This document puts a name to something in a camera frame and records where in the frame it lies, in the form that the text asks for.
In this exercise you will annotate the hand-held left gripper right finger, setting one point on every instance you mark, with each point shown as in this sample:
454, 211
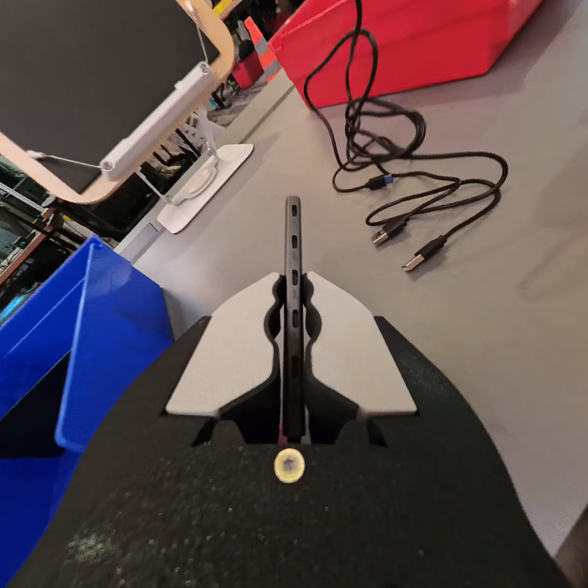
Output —
363, 363

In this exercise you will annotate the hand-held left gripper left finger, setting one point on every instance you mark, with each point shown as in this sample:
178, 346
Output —
225, 363

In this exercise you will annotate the dark grey usb hub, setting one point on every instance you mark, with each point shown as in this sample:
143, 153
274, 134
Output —
294, 321

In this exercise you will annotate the blue plastic bin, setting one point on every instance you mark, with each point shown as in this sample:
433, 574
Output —
115, 321

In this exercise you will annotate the red plastic bin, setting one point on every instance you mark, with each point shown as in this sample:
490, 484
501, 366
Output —
413, 46

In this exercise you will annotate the orange traffic cone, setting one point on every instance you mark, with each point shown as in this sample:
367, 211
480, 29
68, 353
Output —
264, 50

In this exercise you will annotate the wood-framed black board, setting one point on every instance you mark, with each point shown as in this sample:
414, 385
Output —
92, 69

